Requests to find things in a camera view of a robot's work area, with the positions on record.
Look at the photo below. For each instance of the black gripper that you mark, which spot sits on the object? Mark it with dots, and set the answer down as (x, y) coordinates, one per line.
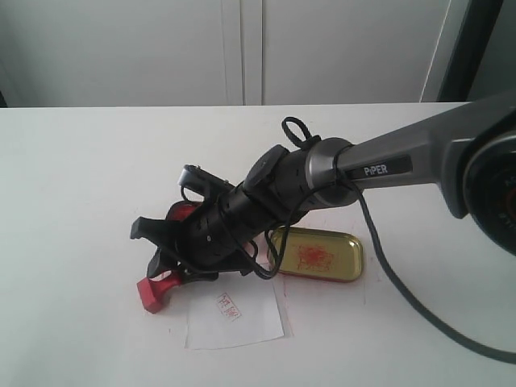
(218, 237)

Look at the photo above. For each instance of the red stamp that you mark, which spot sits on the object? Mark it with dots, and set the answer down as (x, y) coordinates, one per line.
(152, 293)

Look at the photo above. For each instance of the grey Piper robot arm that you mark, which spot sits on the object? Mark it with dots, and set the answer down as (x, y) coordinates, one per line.
(468, 152)

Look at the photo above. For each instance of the red ink pad tin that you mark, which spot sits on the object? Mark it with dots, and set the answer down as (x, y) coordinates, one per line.
(179, 211)

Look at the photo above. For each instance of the white paper sheet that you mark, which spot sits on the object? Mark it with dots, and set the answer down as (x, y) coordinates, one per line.
(232, 311)

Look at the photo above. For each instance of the gold tin lid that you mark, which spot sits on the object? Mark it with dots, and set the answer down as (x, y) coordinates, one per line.
(322, 255)

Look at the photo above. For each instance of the white cabinet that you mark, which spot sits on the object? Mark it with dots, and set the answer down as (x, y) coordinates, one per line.
(207, 53)

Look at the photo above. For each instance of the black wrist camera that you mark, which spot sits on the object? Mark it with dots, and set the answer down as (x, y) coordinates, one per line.
(199, 181)

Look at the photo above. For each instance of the dark vertical post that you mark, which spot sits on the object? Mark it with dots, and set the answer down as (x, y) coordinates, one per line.
(482, 60)

